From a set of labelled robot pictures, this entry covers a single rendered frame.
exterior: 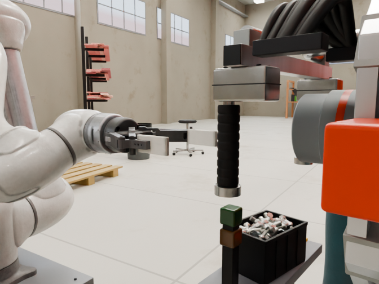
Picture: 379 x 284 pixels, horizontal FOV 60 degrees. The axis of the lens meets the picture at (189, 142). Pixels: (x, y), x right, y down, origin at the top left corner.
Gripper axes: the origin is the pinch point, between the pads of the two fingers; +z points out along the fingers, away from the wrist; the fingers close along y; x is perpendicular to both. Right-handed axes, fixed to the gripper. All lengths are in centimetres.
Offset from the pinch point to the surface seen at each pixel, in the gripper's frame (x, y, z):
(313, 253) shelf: -38, -51, 7
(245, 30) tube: 17.3, 1.7, 11.8
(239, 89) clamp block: 8.9, 2.5, 11.5
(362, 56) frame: 11.4, 10.0, 29.1
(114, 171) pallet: -76, -193, -273
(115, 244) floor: -83, -77, -124
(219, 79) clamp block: 10.4, 2.5, 7.9
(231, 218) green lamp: -18.8, -15.4, -0.5
